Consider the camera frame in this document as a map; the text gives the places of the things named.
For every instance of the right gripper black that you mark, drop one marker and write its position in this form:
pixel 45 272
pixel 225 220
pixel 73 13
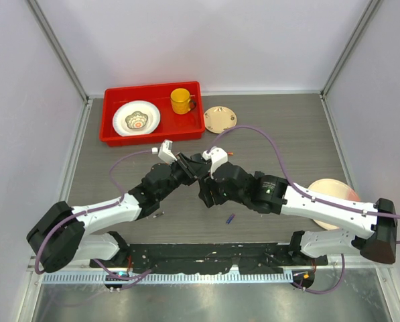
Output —
pixel 206 184

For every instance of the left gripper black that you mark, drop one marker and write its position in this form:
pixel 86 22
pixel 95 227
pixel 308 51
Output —
pixel 183 164

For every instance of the black remote control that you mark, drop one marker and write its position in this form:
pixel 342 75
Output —
pixel 199 163

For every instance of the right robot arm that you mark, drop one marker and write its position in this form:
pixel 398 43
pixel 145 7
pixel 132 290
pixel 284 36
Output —
pixel 368 229

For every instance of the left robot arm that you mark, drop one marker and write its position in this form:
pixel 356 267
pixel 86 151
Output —
pixel 66 234

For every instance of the red plastic tray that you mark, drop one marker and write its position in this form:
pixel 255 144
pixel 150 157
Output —
pixel 172 126

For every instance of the beige floral saucer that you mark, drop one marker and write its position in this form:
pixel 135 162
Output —
pixel 218 119

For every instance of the yellow mug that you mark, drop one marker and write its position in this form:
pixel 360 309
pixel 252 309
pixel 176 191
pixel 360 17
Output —
pixel 182 101

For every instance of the white paper plate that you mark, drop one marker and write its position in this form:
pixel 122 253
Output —
pixel 136 118

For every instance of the pink rimmed plate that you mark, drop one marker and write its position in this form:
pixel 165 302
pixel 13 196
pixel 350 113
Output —
pixel 334 188

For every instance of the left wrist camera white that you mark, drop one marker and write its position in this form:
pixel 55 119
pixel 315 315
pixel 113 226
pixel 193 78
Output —
pixel 164 152

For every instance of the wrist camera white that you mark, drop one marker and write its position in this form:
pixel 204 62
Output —
pixel 217 156
pixel 164 152

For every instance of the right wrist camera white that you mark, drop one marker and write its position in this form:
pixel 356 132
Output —
pixel 217 156

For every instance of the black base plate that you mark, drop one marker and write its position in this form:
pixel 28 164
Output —
pixel 211 259

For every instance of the white slotted cable duct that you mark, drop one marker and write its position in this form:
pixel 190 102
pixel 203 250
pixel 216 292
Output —
pixel 232 277

